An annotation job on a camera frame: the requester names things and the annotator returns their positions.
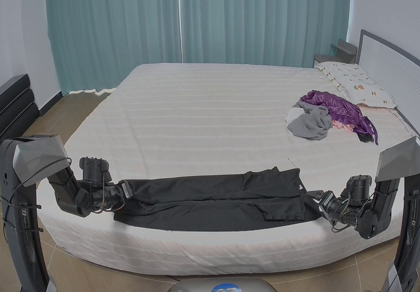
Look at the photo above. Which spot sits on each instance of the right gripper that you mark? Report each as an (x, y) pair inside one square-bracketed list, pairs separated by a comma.
[(333, 207)]

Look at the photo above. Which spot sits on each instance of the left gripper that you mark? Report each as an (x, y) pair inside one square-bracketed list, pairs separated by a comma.
[(123, 194)]

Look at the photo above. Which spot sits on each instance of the black T-shirt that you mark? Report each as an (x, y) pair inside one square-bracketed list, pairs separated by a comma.
[(213, 208)]

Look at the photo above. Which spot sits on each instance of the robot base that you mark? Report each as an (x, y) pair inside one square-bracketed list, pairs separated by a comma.
[(197, 286)]

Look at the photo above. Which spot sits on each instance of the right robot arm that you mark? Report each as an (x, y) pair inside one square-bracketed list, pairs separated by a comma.
[(377, 215)]

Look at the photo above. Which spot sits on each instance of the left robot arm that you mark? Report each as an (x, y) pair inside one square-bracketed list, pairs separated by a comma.
[(70, 199)]

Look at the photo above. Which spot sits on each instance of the bed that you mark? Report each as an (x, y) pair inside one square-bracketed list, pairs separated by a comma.
[(197, 113)]

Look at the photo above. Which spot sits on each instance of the dark lace garment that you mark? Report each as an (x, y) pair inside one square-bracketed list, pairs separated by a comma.
[(366, 139)]

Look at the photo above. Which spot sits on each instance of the pink garment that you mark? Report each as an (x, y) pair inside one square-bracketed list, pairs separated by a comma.
[(341, 126)]

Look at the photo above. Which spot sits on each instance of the grey garment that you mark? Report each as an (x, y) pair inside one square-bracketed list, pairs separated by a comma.
[(311, 126)]

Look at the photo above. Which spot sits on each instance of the white garment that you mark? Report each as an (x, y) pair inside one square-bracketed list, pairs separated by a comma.
[(291, 117)]

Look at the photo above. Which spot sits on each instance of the purple satin garment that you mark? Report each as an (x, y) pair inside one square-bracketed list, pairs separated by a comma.
[(338, 103)]

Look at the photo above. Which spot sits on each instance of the white printed pillow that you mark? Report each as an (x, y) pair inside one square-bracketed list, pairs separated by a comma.
[(356, 82)]

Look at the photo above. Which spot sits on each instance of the black chest of drawers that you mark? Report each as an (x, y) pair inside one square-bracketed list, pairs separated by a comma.
[(16, 103)]

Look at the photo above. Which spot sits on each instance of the grey bedside table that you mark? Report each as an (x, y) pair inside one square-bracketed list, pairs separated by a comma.
[(346, 48)]

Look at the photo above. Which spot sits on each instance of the blue-green curtain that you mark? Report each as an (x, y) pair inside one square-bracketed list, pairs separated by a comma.
[(114, 22), (262, 15)]

